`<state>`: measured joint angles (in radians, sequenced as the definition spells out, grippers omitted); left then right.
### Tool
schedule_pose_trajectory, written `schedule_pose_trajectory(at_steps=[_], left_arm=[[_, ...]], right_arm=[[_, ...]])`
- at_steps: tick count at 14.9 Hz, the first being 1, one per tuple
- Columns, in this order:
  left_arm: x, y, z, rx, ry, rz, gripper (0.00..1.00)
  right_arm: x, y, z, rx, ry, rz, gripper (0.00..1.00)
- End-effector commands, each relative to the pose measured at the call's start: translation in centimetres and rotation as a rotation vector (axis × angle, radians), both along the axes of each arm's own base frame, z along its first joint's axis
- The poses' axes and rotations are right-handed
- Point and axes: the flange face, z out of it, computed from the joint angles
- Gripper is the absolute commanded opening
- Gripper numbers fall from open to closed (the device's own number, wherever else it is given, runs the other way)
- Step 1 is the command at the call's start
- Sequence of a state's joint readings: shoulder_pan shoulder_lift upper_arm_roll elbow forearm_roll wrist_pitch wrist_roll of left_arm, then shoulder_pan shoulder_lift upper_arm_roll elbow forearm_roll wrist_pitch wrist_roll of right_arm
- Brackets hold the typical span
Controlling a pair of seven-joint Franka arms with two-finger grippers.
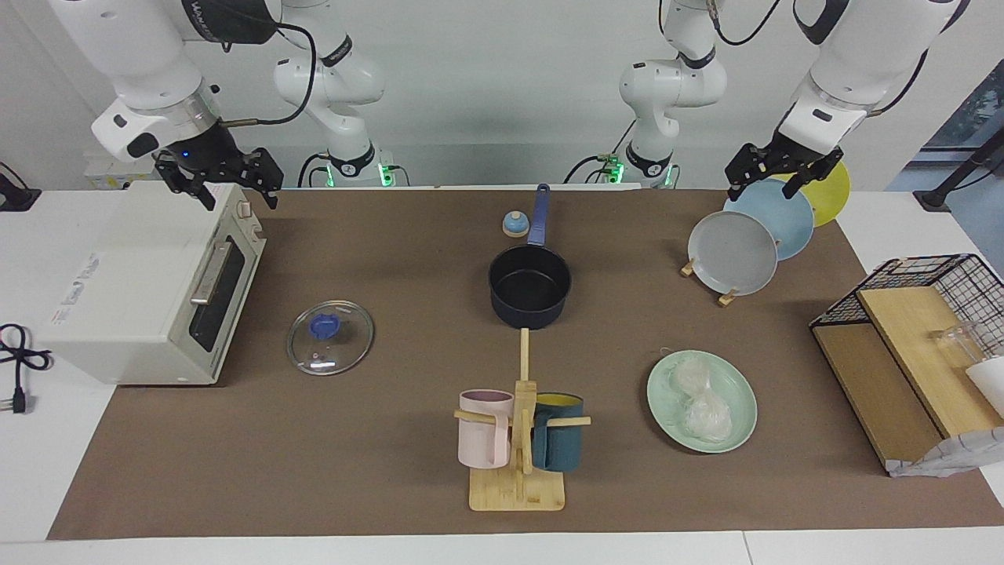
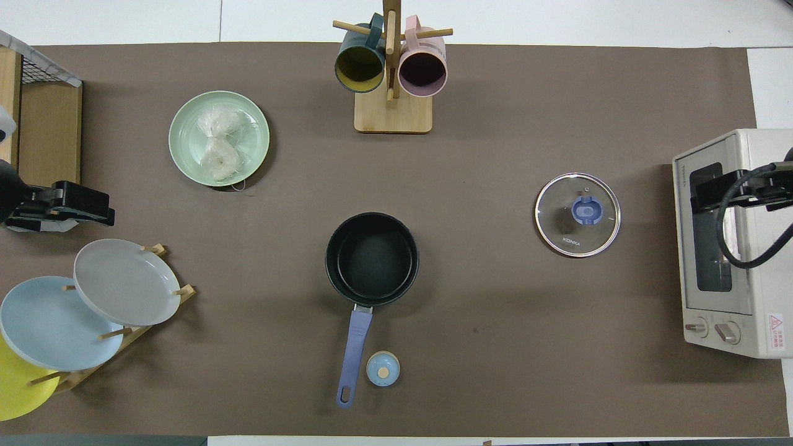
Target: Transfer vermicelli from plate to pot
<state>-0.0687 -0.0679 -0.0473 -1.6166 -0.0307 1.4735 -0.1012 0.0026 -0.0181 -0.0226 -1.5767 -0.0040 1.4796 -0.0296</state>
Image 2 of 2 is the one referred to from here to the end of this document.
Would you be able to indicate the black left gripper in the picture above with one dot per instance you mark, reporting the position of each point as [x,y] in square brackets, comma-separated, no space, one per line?
[80,198]

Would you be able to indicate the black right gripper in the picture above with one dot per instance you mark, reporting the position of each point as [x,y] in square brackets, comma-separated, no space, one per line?
[718,186]

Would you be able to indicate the white plastic bag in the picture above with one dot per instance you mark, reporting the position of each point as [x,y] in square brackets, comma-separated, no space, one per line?
[218,160]

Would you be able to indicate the glass pot lid blue knob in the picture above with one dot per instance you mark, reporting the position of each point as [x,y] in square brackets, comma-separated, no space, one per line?
[560,232]

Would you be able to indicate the grey plate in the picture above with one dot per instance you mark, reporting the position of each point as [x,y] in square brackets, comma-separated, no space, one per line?
[124,282]

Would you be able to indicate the light green plate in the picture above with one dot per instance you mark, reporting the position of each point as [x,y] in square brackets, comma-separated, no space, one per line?
[186,155]

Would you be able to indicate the wooden plate rack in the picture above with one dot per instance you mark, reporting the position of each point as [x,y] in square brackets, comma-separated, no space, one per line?
[133,334]

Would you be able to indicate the light blue plate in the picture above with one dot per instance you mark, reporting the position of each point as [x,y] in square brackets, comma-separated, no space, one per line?
[49,322]

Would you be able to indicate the yellow plate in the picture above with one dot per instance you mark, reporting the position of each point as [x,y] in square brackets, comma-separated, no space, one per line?
[18,390]

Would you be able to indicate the beige toaster oven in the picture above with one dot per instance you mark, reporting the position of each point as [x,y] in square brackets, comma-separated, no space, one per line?
[765,248]

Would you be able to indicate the wooden shelf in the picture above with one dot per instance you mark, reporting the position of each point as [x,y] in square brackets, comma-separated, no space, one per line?
[49,133]

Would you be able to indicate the brown table mat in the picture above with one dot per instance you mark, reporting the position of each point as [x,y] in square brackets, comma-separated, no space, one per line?
[495,371]

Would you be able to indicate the dark teal mug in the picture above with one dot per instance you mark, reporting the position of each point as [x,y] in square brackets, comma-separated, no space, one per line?
[359,67]

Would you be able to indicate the wooden mug tree stand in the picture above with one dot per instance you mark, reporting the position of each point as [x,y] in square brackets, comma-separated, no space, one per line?
[391,114]

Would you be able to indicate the pink mug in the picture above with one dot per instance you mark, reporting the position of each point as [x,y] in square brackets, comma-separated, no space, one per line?
[422,71]

